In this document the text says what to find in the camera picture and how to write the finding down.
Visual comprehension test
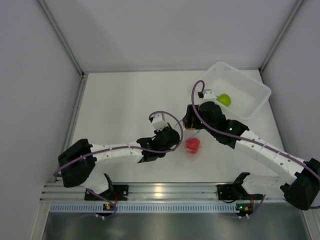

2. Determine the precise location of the green fake apple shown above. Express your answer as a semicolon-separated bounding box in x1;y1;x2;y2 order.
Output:
216;93;232;107

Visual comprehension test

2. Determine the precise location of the clear zip top bag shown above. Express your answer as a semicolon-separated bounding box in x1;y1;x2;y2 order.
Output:
175;119;202;162

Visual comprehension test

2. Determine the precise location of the red fake apple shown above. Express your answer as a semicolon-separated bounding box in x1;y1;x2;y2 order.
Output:
184;137;201;154

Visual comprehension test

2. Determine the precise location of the orange fake peach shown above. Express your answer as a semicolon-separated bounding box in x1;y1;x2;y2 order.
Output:
185;124;196;131

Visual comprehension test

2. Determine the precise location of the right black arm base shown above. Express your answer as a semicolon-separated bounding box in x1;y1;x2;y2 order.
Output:
216;183;250;202

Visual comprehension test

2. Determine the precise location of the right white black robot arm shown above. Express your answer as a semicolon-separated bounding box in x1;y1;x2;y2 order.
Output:
182;101;320;211

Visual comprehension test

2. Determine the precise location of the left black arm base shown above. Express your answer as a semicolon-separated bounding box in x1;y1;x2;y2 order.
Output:
84;184;129;201

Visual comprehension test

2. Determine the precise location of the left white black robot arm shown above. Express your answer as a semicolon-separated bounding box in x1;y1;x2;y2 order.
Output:
58;126;180;200

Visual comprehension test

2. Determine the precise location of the white plastic basket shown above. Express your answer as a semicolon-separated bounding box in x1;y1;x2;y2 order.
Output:
199;61;272;120

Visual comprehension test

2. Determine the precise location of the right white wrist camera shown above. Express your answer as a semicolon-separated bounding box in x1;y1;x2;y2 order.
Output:
197;89;217;104

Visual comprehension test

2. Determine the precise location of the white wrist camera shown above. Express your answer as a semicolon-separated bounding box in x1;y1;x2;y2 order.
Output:
197;89;217;104
149;113;169;132

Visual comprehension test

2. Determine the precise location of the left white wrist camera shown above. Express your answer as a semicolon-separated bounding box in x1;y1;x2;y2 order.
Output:
149;113;169;132

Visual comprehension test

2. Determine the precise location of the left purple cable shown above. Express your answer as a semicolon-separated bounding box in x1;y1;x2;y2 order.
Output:
52;111;185;178

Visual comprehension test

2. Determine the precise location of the purple cable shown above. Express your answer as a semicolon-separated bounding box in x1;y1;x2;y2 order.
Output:
52;111;185;178
191;79;320;186

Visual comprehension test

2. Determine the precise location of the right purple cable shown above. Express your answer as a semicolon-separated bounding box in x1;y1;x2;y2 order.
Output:
191;79;320;186

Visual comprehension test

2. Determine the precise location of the aluminium mounting rail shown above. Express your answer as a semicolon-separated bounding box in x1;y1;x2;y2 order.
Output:
39;181;288;202

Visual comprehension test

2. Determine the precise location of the white slotted cable duct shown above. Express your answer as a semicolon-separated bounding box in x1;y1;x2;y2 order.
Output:
49;202;249;214

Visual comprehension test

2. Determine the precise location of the left aluminium frame post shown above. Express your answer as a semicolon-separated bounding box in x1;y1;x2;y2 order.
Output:
37;0;87;78

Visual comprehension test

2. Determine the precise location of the aluminium frame post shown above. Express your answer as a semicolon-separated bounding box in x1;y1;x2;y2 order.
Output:
259;0;307;75
37;0;87;78

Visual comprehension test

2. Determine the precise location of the right aluminium frame post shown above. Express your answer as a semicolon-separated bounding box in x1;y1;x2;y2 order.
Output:
259;0;307;75

